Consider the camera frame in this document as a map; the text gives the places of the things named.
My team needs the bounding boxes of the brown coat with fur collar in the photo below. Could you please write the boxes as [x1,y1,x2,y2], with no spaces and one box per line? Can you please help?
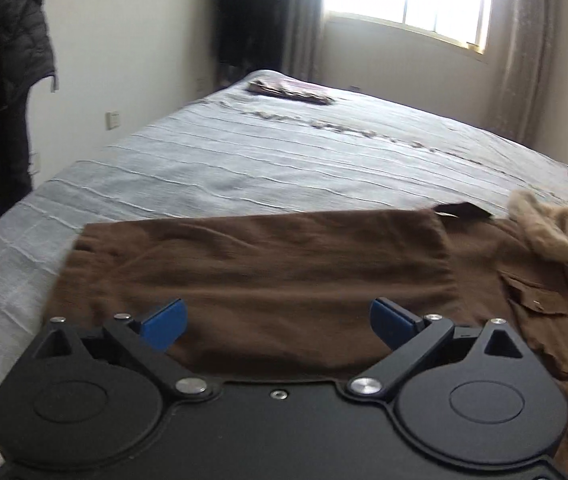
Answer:
[44,191,568,473]

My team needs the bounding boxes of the dark hanging clothes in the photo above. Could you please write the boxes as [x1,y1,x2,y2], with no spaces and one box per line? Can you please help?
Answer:
[213,0,287,87]

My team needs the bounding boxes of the grey checked bedspread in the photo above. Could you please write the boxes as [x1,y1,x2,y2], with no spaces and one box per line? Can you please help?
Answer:
[0,82,568,381]

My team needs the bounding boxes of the small folded patterned cloth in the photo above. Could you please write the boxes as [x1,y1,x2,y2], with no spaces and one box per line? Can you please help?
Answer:
[247,77,336,105]

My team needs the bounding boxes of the right beige curtain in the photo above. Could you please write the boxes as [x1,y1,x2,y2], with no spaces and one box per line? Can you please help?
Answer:
[486,0,557,148]

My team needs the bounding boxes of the beige curtain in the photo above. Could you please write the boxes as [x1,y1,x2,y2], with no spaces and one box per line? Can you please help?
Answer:
[486,0,557,148]
[281,0,324,82]

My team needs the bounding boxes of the left beige curtain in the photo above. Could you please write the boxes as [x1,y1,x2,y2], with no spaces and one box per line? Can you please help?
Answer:
[281,0,324,82]

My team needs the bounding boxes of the white wall socket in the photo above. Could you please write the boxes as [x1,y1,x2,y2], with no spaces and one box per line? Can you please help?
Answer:
[106,112,121,130]

